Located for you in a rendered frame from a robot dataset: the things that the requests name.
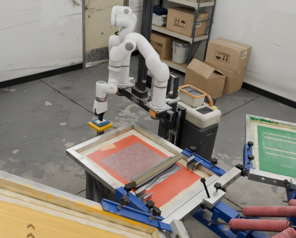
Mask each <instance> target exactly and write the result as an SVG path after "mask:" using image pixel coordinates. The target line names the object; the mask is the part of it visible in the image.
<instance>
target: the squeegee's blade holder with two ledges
mask: <svg viewBox="0 0 296 238"><path fill-rule="evenodd" d="M171 158H172V156H170V157H168V158H166V159H164V160H163V161H161V162H159V163H157V164H156V165H154V166H152V167H150V168H149V169H147V170H145V171H144V172H142V173H140V174H138V175H137V176H135V177H133V178H132V179H131V181H133V180H135V179H136V178H138V177H140V176H141V175H143V174H145V173H147V172H148V171H150V170H152V169H154V168H155V167H157V166H159V165H160V164H162V163H164V162H165V161H167V160H169V159H171ZM174 164H175V163H174ZM174 164H172V165H174ZM172 165H170V166H168V167H167V168H169V167H171V166H172ZM167 168H165V169H164V170H166V169H167ZM164 170H162V171H160V172H159V173H161V172H163V171H164ZM159 173H157V174H159ZM157 174H155V175H154V176H156V175H157ZM154 176H152V177H151V178H153V177H154ZM151 178H149V179H151ZM149 179H147V180H146V181H148V180H149ZM146 181H144V182H146ZM144 182H142V183H141V184H143V183H144ZM141 184H139V185H141ZM139 185H138V186H139ZM138 186H135V188H136V187H138Z"/></svg>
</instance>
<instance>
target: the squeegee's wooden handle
mask: <svg viewBox="0 0 296 238"><path fill-rule="evenodd" d="M182 158H183V155H182V154H178V155H176V156H174V157H172V158H171V159H169V160H167V161H165V162H164V163H162V164H160V165H159V166H157V167H155V168H154V169H152V170H150V171H148V172H147V173H145V174H143V175H141V176H140V177H138V178H136V179H135V180H133V181H131V182H129V183H128V184H130V185H132V187H135V186H138V185H139V184H141V183H142V182H144V181H146V180H147V179H149V178H151V177H152V176H154V175H155V174H157V173H159V172H160V171H162V170H164V169H165V168H167V167H168V166H170V165H172V164H174V163H175V162H177V161H179V160H180V159H182Z"/></svg>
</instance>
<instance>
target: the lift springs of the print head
mask: <svg viewBox="0 0 296 238"><path fill-rule="evenodd" d="M286 202H287V203H288V205H289V206H245V207H244V208H243V210H242V211H237V212H243V214H244V216H246V217H285V218H296V200H295V199H291V200H290V201H289V202H288V201H286ZM212 224H227V225H229V226H230V228H231V229H233V230H253V231H269V232H279V234H277V235H275V236H273V237H271V238H296V230H295V229H294V228H296V226H293V223H292V222H291V221H290V220H261V219H231V220H230V222H229V223H222V222H212Z"/></svg>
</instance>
